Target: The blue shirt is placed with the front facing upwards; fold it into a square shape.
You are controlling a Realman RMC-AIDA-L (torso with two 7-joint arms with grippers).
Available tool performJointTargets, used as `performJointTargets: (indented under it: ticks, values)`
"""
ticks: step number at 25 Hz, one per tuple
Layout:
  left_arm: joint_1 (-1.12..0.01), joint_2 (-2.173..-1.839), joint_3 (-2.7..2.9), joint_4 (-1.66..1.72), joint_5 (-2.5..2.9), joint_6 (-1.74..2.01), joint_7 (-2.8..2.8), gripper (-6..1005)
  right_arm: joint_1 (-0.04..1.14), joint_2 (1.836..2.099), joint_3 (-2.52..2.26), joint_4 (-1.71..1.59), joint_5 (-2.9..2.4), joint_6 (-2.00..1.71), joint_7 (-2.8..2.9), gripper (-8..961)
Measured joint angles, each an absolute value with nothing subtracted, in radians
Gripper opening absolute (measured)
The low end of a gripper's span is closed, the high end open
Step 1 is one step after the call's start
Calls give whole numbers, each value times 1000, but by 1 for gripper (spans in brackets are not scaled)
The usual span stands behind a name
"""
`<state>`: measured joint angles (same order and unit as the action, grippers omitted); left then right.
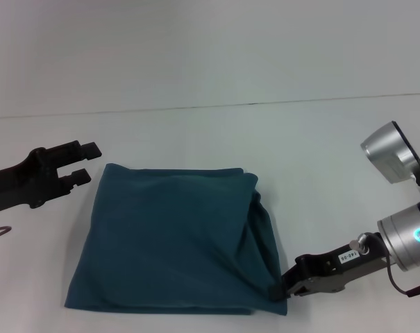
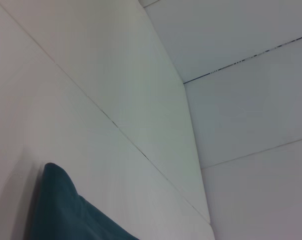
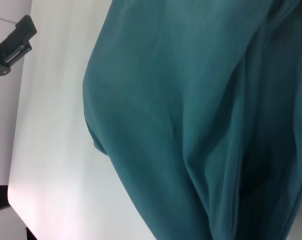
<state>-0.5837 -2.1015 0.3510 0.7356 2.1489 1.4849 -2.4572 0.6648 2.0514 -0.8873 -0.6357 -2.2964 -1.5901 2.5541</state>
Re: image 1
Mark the right wrist camera white housing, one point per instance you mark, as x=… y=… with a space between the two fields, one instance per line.
x=390 y=152

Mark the teal T-shirt with FREE print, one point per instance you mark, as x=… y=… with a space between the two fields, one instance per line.
x=168 y=243

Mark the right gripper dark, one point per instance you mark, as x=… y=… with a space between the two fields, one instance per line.
x=341 y=267

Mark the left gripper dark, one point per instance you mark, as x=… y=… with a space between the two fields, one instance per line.
x=22 y=184

